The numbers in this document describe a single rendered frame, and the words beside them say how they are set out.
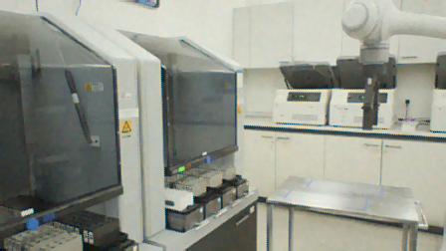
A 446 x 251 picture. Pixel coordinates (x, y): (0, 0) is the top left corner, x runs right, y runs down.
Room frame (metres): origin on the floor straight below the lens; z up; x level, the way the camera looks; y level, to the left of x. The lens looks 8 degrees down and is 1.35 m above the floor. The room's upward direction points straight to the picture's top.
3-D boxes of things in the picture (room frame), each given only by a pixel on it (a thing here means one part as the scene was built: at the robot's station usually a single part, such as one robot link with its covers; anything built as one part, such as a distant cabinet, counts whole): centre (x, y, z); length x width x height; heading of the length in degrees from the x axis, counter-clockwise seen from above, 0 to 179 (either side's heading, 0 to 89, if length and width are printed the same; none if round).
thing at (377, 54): (1.19, -0.50, 1.43); 0.09 x 0.09 x 0.06
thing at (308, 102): (3.84, -0.93, 1.22); 0.62 x 0.56 x 0.64; 148
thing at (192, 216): (1.60, 0.39, 0.78); 0.73 x 0.14 x 0.09; 60
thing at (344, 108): (3.54, -1.43, 1.24); 0.62 x 0.56 x 0.69; 150
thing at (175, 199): (1.53, 0.28, 0.83); 0.30 x 0.10 x 0.06; 60
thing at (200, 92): (1.79, 0.28, 1.28); 0.61 x 0.51 x 0.63; 150
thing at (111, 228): (1.13, 0.39, 0.85); 0.12 x 0.02 x 0.06; 150
